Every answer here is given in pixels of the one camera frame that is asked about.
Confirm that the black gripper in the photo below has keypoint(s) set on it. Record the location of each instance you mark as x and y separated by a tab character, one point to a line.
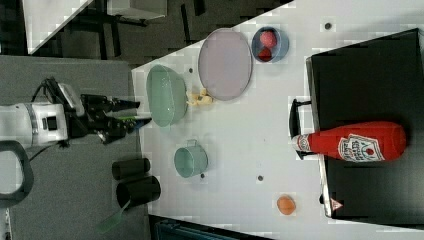
96	121

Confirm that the red ketchup bottle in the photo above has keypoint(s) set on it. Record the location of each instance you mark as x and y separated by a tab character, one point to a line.
362	142

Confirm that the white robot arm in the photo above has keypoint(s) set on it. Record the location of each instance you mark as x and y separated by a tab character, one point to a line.
45	124

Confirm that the black toaster oven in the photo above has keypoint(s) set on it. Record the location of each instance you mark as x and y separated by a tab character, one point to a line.
367	108

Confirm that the green oval colander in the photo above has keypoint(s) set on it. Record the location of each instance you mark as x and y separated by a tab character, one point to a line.
166	91

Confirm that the yellow toy figure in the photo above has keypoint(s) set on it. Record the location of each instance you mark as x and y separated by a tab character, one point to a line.
199	99

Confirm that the teal small pot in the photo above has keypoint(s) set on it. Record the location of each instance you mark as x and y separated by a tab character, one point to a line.
190	160

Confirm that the green spatula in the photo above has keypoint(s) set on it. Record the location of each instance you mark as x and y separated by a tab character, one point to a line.
112	221

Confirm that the lilac round plate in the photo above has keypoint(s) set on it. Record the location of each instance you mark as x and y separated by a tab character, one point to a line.
225	64

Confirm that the red toy piece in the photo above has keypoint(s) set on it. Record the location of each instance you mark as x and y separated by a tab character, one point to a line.
265	55

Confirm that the blue bowl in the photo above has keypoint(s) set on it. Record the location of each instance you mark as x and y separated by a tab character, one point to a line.
278	52

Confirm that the red toy strawberry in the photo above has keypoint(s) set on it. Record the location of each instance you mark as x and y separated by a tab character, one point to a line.
268	39

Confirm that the orange toy fruit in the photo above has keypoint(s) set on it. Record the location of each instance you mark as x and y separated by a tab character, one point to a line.
286	205

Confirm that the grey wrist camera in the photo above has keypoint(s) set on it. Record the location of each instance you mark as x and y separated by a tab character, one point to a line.
71	96

